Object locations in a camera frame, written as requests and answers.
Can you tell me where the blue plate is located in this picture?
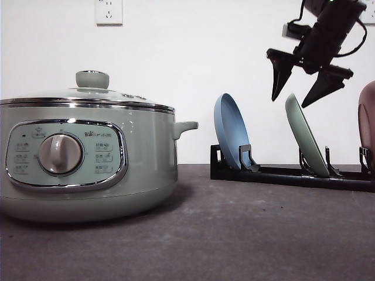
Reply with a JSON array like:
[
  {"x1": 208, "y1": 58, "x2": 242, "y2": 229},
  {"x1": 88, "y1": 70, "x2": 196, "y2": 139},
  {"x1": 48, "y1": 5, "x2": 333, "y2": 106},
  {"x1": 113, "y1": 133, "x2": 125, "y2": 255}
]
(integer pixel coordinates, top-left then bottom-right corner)
[{"x1": 214, "y1": 93, "x2": 251, "y2": 169}]

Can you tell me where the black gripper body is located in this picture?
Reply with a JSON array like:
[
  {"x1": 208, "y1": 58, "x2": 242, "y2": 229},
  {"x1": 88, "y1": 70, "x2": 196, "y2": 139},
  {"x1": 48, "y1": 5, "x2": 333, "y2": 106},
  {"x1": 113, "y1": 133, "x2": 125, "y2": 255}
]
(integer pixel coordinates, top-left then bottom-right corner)
[{"x1": 294, "y1": 0, "x2": 366, "y2": 74}]

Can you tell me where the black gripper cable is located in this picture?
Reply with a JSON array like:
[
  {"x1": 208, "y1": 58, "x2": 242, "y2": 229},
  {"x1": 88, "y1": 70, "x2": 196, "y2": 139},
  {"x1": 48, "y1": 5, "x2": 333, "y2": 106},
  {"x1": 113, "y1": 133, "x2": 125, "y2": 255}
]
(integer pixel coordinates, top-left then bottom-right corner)
[{"x1": 287, "y1": 0, "x2": 367, "y2": 56}]

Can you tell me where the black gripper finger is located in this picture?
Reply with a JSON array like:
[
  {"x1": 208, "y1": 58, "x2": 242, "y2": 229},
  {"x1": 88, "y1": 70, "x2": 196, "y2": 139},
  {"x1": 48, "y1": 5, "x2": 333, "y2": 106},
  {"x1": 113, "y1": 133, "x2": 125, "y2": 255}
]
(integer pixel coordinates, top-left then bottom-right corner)
[
  {"x1": 301, "y1": 64, "x2": 353, "y2": 108},
  {"x1": 266, "y1": 48, "x2": 296, "y2": 102}
]

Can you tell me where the pink plate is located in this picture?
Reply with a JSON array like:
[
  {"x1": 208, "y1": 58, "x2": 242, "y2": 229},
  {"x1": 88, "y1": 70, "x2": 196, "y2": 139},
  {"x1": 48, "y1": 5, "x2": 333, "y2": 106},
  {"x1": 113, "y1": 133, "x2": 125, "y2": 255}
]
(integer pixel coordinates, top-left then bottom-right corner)
[{"x1": 357, "y1": 80, "x2": 375, "y2": 173}]

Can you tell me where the white wall socket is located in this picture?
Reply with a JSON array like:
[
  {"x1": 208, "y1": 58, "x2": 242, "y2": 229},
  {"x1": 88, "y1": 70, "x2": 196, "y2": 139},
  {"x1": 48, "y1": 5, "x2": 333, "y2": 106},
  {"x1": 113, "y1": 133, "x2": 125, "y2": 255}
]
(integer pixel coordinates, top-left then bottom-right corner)
[
  {"x1": 95, "y1": 0, "x2": 124, "y2": 27},
  {"x1": 359, "y1": 0, "x2": 375, "y2": 25}
]

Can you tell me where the black dish rack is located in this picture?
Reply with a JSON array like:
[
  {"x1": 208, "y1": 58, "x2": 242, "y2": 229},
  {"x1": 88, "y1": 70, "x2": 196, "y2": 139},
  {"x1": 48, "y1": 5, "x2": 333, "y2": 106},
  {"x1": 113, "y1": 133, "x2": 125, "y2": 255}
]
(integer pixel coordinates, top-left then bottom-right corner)
[{"x1": 210, "y1": 144, "x2": 375, "y2": 192}]

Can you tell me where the green electric steamer pot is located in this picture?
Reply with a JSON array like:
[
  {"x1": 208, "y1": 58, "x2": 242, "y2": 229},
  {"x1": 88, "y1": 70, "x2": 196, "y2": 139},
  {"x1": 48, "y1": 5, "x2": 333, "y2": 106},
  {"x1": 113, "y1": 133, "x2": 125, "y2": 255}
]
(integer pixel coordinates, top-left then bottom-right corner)
[{"x1": 0, "y1": 102, "x2": 198, "y2": 221}]

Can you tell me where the white wall socket left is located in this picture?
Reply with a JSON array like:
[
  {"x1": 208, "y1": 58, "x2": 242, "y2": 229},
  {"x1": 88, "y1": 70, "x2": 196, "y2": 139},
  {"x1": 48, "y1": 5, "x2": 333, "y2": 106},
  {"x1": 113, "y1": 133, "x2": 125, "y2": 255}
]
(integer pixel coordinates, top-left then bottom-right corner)
[{"x1": 95, "y1": 0, "x2": 124, "y2": 27}]

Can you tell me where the glass steamer lid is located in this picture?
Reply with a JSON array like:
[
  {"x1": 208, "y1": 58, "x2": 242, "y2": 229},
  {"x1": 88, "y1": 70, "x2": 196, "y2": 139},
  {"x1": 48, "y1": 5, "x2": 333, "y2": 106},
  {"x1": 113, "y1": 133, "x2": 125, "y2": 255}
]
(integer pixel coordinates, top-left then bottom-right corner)
[{"x1": 0, "y1": 70, "x2": 176, "y2": 114}]

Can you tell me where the white wall socket right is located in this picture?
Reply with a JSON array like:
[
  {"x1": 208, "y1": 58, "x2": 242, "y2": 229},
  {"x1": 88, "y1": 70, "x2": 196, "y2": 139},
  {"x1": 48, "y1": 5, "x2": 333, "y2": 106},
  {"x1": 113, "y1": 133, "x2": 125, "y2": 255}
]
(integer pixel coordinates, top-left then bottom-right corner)
[{"x1": 359, "y1": 0, "x2": 375, "y2": 25}]

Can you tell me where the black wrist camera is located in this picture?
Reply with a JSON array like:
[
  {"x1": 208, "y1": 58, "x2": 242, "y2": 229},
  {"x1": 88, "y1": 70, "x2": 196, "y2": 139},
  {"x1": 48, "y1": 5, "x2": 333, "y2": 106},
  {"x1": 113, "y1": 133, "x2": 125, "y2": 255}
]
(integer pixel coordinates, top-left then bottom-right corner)
[{"x1": 282, "y1": 23, "x2": 312, "y2": 40}]

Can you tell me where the green plate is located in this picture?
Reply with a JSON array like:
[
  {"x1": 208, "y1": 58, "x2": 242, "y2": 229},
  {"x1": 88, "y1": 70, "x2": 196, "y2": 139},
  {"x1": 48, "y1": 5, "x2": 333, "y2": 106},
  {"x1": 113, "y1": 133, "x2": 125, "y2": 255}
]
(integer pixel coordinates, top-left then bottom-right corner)
[{"x1": 285, "y1": 93, "x2": 330, "y2": 177}]

